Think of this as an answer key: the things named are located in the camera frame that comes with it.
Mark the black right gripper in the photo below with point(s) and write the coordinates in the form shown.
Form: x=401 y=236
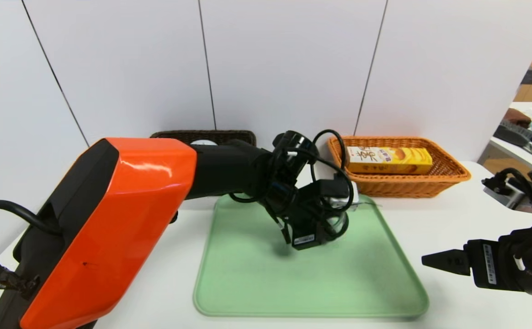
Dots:
x=485 y=263

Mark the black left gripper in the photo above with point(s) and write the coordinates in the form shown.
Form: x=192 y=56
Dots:
x=304 y=239

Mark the small glass jar black base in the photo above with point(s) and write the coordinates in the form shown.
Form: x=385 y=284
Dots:
x=337 y=223

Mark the yellow potato chips box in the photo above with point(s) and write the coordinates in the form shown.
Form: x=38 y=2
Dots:
x=385 y=160

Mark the clear tape roll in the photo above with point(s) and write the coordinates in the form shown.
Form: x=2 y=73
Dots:
x=204 y=142

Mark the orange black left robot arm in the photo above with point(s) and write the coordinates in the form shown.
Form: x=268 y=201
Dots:
x=133 y=205

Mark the orange wicker basket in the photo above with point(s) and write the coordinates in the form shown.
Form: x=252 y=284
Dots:
x=407 y=185

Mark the dark brown wicker basket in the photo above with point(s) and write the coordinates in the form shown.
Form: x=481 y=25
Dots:
x=229 y=136

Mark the light green plastic tray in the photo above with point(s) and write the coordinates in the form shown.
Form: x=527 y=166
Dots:
x=362 y=283

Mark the white side table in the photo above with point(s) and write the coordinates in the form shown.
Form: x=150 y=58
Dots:
x=517 y=155

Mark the black flat tool case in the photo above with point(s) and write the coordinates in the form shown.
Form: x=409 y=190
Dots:
x=513 y=135

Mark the brown cloth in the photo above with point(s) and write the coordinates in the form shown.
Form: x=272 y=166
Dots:
x=517 y=118

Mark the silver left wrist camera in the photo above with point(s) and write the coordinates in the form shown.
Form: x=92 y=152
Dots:
x=349 y=201

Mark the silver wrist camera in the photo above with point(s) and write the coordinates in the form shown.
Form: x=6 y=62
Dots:
x=506 y=194
x=349 y=201

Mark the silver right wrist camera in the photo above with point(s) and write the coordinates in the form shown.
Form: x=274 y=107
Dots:
x=506 y=194

